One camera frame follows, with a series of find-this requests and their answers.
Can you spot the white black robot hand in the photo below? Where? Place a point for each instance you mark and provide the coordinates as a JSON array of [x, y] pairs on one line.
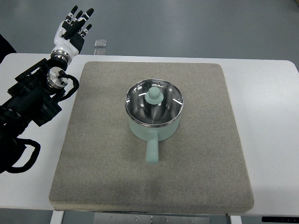
[[70, 36]]

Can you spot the glass lid green knob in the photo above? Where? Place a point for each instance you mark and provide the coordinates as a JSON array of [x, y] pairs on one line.
[[154, 103]]

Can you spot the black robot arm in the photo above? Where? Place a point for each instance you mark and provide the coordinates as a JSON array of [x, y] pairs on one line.
[[34, 97]]

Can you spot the mint green saucepan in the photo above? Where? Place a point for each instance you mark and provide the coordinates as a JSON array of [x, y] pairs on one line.
[[153, 135]]

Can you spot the grey felt mat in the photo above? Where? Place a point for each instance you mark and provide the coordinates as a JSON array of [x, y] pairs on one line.
[[103, 166]]

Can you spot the black control panel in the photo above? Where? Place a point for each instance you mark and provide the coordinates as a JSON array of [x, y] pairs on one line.
[[292, 220]]

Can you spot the metal table bracket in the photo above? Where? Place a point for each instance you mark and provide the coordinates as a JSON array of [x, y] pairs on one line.
[[114, 218]]

